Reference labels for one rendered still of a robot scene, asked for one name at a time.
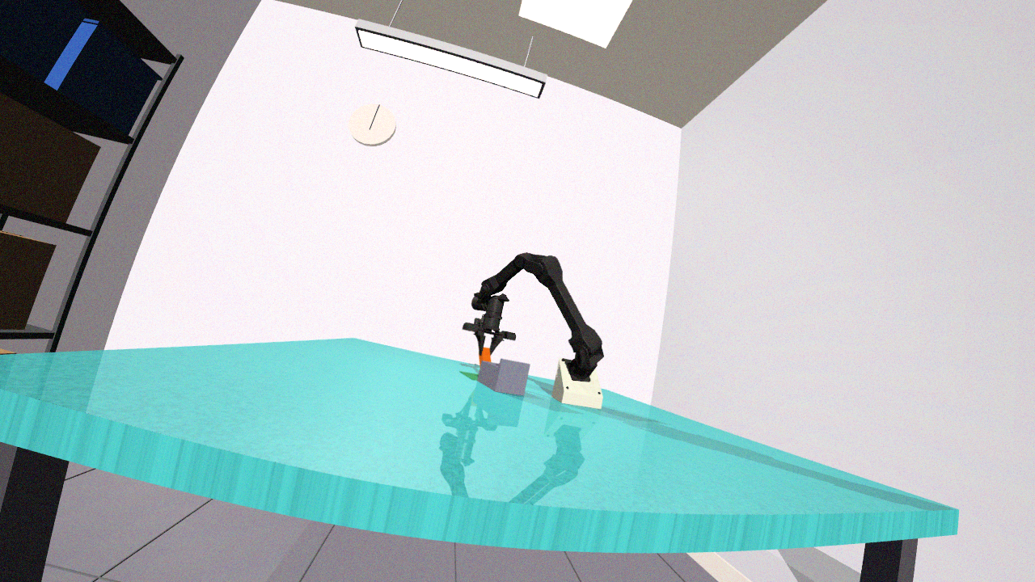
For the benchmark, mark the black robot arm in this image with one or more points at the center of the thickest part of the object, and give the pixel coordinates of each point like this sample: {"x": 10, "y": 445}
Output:
{"x": 585, "y": 341}

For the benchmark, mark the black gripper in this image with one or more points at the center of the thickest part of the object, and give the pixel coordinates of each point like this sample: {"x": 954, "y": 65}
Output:
{"x": 491, "y": 322}

